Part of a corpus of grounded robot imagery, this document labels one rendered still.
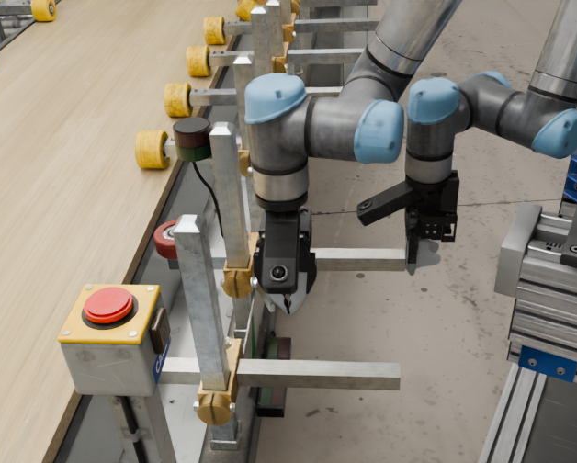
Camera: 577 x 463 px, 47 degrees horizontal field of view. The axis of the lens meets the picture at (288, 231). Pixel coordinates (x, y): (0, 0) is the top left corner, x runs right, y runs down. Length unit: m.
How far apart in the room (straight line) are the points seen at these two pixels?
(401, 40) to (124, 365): 0.52
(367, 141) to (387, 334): 1.54
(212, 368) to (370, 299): 1.48
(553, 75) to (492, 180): 2.12
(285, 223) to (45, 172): 0.76
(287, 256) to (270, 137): 0.16
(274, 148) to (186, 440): 0.62
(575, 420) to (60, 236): 1.31
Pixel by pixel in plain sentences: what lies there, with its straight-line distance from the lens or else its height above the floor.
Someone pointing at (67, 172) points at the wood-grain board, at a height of 0.90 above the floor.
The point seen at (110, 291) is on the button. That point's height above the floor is 1.23.
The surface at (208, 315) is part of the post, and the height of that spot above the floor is 0.99.
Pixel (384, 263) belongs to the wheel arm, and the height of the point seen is 0.85.
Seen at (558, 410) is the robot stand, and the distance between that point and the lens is 1.87.
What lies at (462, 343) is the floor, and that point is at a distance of 2.27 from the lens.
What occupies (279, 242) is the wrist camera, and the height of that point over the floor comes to 1.08.
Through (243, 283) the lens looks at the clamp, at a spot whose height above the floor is 0.86.
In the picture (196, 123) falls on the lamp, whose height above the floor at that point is 1.14.
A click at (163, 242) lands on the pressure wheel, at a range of 1.19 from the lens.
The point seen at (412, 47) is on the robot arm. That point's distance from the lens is 0.86.
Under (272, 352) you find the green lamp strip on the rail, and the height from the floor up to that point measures 0.70.
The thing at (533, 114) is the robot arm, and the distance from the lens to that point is 1.03.
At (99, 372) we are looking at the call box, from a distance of 0.59.
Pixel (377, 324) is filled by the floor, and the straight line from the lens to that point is 2.30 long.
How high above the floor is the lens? 1.59
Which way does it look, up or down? 35 degrees down
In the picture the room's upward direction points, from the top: 4 degrees counter-clockwise
